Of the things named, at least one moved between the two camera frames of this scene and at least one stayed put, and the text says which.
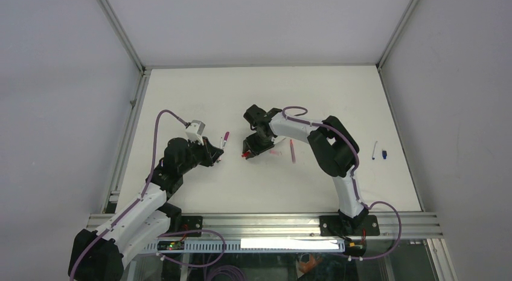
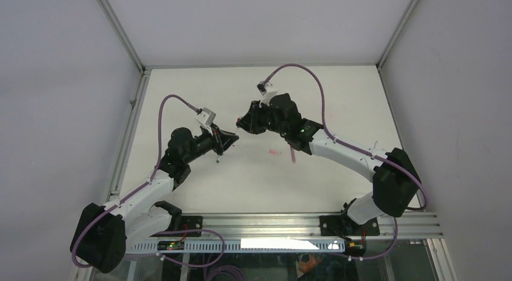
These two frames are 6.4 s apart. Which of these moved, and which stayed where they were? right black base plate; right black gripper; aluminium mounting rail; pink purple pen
Moved: right black gripper
Stayed: aluminium mounting rail; pink purple pen; right black base plate
